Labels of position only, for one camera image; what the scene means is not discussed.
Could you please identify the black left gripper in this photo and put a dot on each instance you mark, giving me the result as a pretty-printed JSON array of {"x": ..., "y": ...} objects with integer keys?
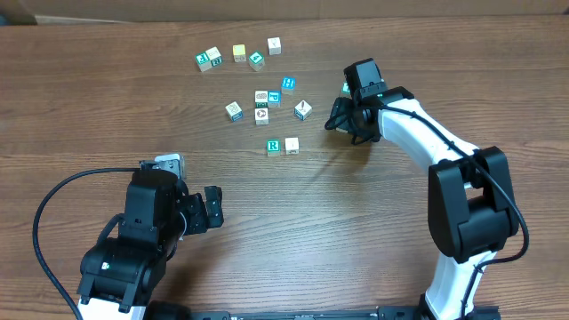
[{"x": 198, "y": 219}]

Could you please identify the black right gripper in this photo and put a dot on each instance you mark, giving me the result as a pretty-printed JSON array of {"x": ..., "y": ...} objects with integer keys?
[{"x": 341, "y": 118}]

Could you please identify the white 7 wooden block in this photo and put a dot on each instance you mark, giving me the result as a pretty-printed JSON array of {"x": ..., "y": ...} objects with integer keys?
[{"x": 292, "y": 146}]

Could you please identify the green R wooden block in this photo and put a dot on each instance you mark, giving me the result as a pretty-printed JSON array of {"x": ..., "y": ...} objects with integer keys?
[{"x": 273, "y": 147}]

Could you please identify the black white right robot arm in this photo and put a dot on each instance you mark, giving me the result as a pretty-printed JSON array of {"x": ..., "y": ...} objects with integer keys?
[{"x": 473, "y": 218}]

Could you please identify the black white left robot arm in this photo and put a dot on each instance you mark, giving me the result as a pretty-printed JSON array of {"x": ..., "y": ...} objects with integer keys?
[{"x": 120, "y": 272}]

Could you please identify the green 7 wooden block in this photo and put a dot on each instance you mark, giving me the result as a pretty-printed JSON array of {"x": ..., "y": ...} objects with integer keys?
[{"x": 345, "y": 92}]

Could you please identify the white block blue side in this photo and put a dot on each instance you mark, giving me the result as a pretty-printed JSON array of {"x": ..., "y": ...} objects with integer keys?
[{"x": 303, "y": 110}]

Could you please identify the blue H wooden block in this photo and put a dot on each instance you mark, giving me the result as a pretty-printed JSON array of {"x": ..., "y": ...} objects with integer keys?
[{"x": 288, "y": 85}]

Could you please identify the blue P wooden block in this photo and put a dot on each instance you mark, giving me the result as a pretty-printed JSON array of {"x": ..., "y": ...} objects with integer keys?
[{"x": 274, "y": 99}]

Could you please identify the white block round picture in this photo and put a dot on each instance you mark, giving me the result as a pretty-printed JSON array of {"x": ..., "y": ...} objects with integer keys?
[{"x": 261, "y": 116}]

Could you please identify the wooden block brain picture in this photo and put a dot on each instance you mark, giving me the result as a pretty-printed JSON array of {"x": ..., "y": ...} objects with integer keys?
[{"x": 261, "y": 99}]

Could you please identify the plain white wooden block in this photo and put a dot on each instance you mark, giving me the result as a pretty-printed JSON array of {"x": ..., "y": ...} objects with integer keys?
[{"x": 274, "y": 46}]

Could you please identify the green A wooden block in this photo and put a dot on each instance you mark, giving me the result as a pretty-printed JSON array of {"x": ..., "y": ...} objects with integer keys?
[{"x": 256, "y": 61}]

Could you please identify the green J wooden block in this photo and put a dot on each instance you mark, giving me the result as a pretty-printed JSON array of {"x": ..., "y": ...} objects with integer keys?
[{"x": 203, "y": 61}]

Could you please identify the yellow top wooden block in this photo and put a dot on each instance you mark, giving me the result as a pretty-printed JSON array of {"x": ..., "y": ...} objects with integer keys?
[{"x": 239, "y": 53}]

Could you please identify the wooden block green 2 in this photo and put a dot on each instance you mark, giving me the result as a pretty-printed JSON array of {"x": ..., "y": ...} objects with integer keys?
[{"x": 214, "y": 56}]

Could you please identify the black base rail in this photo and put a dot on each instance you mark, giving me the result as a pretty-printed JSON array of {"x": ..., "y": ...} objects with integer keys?
[{"x": 302, "y": 315}]

